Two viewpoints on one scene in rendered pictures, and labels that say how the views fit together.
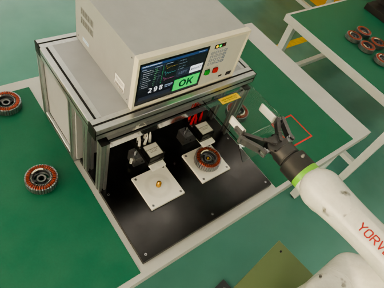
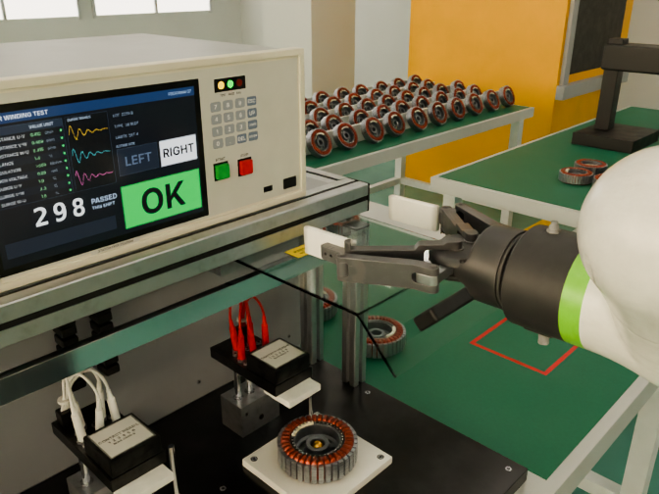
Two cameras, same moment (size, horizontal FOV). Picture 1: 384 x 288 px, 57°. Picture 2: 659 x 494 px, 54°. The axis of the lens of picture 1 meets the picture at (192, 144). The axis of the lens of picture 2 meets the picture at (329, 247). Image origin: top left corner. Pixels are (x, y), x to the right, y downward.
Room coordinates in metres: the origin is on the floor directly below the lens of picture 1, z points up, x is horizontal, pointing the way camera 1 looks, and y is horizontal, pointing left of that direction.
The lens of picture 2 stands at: (0.19, -0.18, 1.41)
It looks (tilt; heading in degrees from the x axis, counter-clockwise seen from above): 23 degrees down; 7
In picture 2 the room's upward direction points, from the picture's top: straight up
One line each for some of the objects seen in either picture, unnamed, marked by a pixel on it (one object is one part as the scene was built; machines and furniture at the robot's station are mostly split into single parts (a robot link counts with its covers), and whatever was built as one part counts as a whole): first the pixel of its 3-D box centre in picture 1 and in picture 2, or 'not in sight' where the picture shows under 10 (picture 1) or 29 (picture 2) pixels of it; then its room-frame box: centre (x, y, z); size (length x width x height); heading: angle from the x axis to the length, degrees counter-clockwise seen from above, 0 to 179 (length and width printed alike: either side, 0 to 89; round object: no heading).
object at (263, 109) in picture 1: (267, 113); (413, 212); (0.90, -0.20, 1.16); 0.07 x 0.01 x 0.03; 51
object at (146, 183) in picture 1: (158, 186); not in sight; (0.71, 0.06, 0.78); 0.15 x 0.15 x 0.01; 53
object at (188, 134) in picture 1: (187, 134); (250, 405); (0.99, 0.03, 0.80); 0.08 x 0.05 x 0.06; 143
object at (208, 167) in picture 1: (207, 159); (317, 447); (0.91, -0.08, 0.80); 0.11 x 0.11 x 0.04
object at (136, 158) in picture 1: (139, 155); (106, 488); (0.80, 0.18, 0.80); 0.08 x 0.05 x 0.06; 143
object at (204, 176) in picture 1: (206, 162); (317, 461); (0.91, -0.08, 0.78); 0.15 x 0.15 x 0.01; 53
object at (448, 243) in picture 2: (258, 140); (402, 259); (0.76, -0.19, 1.16); 0.11 x 0.01 x 0.04; 93
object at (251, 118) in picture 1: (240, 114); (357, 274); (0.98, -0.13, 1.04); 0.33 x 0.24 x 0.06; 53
